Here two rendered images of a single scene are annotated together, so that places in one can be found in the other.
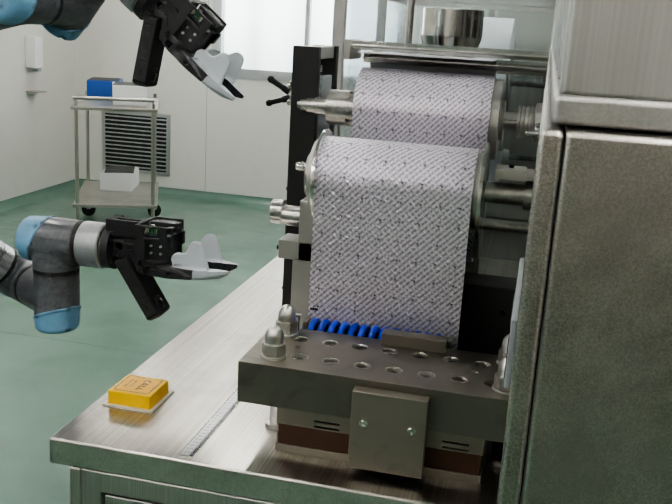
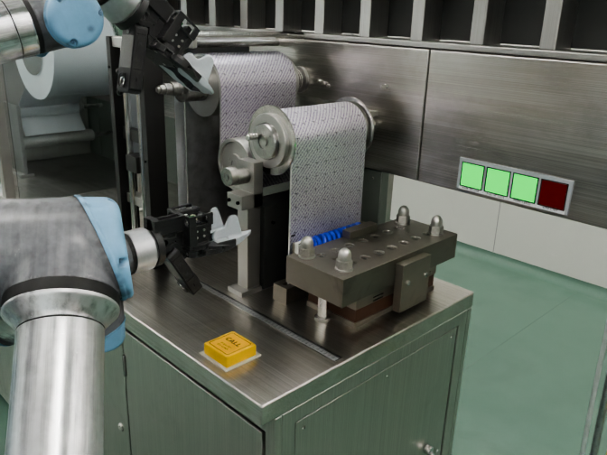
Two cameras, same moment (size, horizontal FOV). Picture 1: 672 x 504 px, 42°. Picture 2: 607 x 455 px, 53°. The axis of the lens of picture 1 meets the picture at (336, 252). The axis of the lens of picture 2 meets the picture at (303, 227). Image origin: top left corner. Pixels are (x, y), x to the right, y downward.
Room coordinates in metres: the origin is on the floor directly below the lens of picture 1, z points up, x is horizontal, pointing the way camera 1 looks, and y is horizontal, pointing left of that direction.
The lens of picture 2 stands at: (0.62, 1.06, 1.51)
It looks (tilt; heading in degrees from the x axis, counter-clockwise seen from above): 20 degrees down; 302
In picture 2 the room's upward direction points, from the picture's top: 2 degrees clockwise
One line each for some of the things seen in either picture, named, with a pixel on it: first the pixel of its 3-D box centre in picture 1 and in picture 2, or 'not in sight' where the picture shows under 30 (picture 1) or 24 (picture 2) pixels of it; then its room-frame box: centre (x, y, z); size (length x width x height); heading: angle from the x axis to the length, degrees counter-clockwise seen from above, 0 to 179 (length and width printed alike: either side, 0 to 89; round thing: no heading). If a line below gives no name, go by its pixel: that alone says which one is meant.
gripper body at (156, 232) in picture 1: (143, 246); (178, 236); (1.36, 0.31, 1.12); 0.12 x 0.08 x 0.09; 77
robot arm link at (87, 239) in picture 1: (99, 244); (137, 249); (1.38, 0.39, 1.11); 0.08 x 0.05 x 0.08; 167
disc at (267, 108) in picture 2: (323, 176); (271, 140); (1.36, 0.03, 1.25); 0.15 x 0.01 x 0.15; 167
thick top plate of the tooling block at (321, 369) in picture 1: (390, 380); (376, 256); (1.15, -0.09, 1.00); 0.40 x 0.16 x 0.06; 77
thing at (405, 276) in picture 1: (385, 281); (328, 199); (1.27, -0.08, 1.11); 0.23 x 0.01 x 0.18; 77
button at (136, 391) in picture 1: (138, 391); (229, 348); (1.25, 0.29, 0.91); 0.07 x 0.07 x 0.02; 77
